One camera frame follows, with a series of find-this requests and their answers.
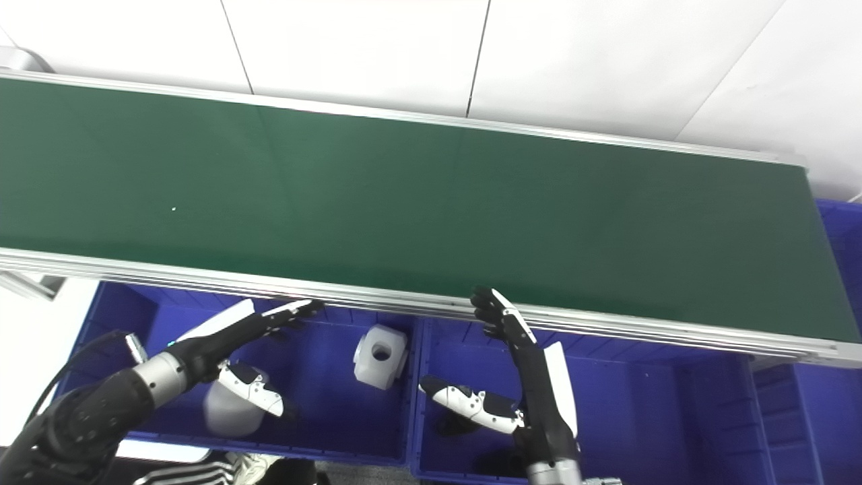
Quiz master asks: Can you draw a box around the white round part with hole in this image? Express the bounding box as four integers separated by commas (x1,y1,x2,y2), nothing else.
204,376,271,437

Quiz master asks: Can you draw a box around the white sneaker shoe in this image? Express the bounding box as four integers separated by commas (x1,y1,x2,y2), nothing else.
228,453,284,484

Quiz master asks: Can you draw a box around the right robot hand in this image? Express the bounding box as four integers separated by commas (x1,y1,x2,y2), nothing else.
418,288,582,466

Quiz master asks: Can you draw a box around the black white striped cloth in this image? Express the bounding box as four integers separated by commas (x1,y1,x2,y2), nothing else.
133,455,233,485

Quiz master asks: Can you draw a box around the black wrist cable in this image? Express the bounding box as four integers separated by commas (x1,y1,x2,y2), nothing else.
24,329,150,439

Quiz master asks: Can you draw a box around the white blocky part with hole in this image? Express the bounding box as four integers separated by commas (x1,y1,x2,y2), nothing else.
353,324,409,390

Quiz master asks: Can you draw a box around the grey conveyor end cap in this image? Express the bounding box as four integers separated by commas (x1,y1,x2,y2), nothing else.
0,46,55,73

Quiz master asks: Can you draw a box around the green conveyor belt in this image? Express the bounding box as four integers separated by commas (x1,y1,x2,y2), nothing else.
0,77,860,343
0,67,862,368

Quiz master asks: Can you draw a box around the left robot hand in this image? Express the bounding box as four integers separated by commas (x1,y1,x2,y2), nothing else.
168,299,326,422

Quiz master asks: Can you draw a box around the blue plastic bin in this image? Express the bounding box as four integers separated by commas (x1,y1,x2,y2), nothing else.
746,198,862,485
54,282,424,467
409,315,775,485

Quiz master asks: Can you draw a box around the aluminium conveyor support leg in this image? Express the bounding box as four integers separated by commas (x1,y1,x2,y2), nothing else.
0,269,68,301

